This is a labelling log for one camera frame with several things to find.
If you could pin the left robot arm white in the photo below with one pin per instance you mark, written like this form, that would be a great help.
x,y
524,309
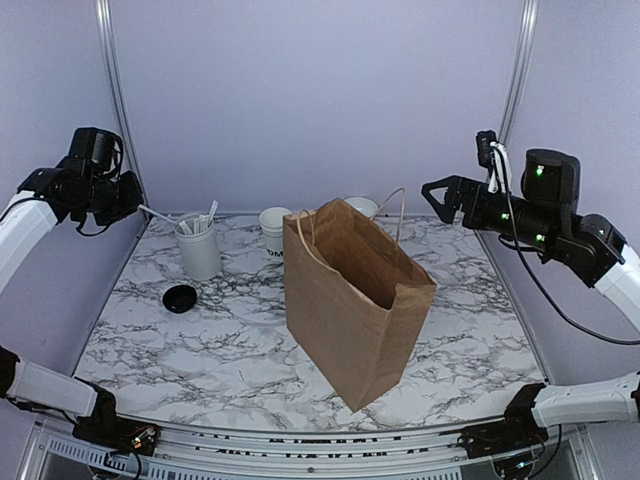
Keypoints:
x,y
64,236

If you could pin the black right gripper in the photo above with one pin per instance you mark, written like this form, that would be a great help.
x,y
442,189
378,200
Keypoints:
x,y
472,187

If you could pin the white wrapped stir stick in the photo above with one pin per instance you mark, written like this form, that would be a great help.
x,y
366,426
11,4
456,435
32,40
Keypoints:
x,y
212,211

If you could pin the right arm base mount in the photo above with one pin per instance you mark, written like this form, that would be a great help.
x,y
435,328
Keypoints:
x,y
505,440

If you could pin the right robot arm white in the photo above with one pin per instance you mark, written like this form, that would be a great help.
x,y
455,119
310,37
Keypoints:
x,y
609,266

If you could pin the white ribbed canister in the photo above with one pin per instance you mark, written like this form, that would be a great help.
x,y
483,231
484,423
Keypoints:
x,y
197,242

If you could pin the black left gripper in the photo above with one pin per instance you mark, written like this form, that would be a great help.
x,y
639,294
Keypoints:
x,y
132,198

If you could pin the orange white bowl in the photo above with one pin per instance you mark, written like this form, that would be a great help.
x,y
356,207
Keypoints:
x,y
364,205

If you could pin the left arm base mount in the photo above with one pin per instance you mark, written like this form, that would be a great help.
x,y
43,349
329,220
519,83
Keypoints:
x,y
105,427

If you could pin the black lid stack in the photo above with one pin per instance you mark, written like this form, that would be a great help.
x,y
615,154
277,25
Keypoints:
x,y
179,299

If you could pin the brown paper bag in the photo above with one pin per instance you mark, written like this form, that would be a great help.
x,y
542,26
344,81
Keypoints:
x,y
355,301

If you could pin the aluminium frame post right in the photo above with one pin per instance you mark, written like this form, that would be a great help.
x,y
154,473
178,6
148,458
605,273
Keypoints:
x,y
521,64

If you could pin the white straw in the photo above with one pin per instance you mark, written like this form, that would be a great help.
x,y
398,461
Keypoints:
x,y
156,214

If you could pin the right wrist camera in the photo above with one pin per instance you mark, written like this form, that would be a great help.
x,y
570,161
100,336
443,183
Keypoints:
x,y
492,155

